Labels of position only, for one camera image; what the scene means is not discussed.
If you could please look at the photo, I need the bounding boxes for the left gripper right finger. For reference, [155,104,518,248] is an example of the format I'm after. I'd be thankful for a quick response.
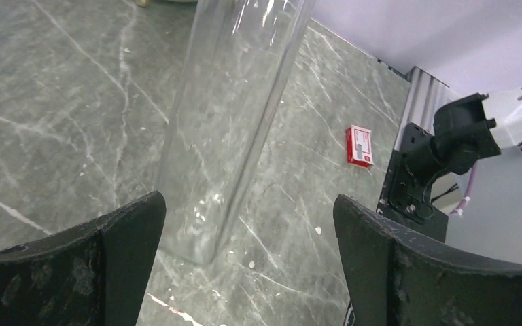
[333,195,522,325]

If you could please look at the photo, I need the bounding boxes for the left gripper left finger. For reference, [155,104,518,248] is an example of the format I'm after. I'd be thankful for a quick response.
[0,192,167,325]

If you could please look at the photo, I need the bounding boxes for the clear glass bottle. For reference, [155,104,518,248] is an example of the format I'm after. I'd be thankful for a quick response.
[156,1,315,265]

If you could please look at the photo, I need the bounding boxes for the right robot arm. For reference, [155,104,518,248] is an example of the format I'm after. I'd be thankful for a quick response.
[406,86,522,264]

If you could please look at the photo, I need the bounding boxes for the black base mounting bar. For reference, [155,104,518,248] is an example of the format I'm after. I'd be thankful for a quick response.
[377,123,449,242]

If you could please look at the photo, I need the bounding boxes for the small red white box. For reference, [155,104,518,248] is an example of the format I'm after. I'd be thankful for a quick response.
[345,125,375,168]

